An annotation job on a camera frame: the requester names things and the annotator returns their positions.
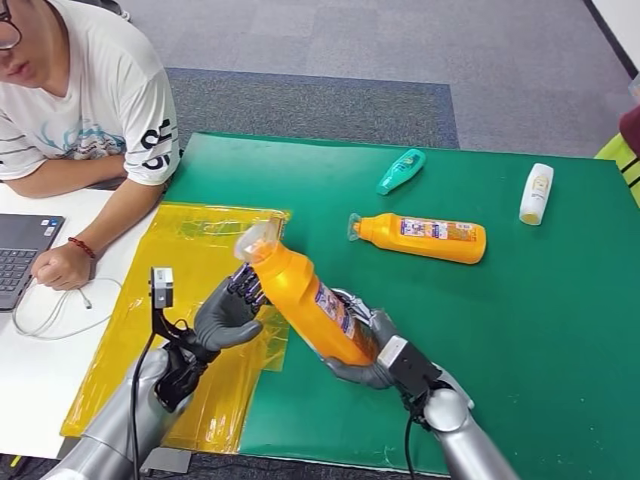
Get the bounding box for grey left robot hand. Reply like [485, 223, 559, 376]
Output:
[193, 263, 269, 352]

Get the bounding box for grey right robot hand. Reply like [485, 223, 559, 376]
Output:
[325, 288, 401, 391]

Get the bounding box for orange bottle with clear cap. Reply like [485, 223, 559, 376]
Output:
[233, 219, 381, 367]
[348, 211, 487, 266]

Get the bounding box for teal plastic bottle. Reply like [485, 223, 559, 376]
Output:
[376, 148, 427, 197]

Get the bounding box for white plastic bottle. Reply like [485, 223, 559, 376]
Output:
[518, 162, 555, 227]

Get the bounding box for yellow film-wrapped cardboard box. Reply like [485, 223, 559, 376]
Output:
[60, 201, 293, 455]

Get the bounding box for grey metal plate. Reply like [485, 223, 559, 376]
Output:
[140, 447, 193, 475]

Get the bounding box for green table mat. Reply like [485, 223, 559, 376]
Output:
[164, 132, 640, 480]

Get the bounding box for dark grey floor rug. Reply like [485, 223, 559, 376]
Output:
[165, 66, 460, 150]

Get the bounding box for grey laptop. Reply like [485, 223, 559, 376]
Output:
[0, 213, 66, 313]

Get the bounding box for seated person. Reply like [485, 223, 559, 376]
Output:
[0, 0, 182, 291]

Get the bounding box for standing person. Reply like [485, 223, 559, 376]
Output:
[595, 104, 640, 208]

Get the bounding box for black-framed eyeglasses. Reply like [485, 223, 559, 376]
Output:
[0, 0, 22, 52]

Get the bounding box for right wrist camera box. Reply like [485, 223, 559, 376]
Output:
[377, 334, 444, 399]

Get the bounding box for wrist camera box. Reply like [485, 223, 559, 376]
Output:
[149, 266, 175, 311]
[377, 334, 444, 399]

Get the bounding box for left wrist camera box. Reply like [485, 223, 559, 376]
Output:
[149, 266, 175, 311]

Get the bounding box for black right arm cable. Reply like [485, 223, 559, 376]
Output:
[404, 397, 426, 480]

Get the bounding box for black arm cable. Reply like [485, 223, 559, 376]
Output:
[404, 397, 426, 480]
[131, 327, 161, 480]

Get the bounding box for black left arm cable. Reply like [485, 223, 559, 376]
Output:
[131, 327, 161, 480]

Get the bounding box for white cable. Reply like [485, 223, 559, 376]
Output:
[12, 276, 124, 342]

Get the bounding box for red bracelet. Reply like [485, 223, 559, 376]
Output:
[67, 236, 97, 260]

